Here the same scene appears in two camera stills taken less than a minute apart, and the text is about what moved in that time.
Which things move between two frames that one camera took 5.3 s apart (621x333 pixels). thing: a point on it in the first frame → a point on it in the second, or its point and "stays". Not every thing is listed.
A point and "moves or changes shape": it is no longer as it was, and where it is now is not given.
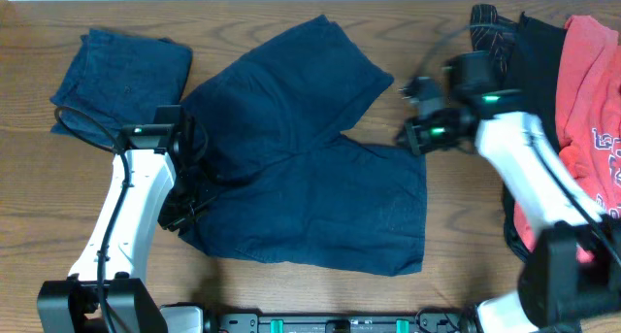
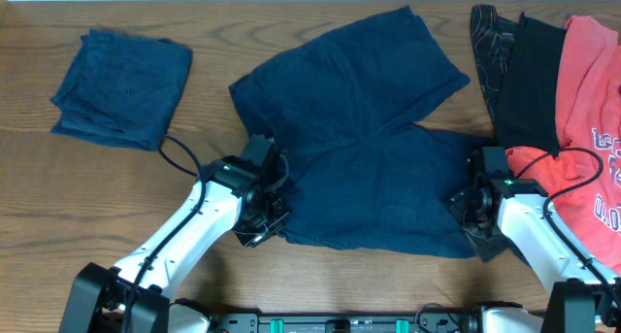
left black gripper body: [188, 199] → [270, 216]
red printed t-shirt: [588, 63] stays
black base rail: [421, 322] stays
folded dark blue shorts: [117, 81] stays
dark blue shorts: [287, 185] moves or changes shape
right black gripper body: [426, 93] → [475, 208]
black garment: [539, 50] stays
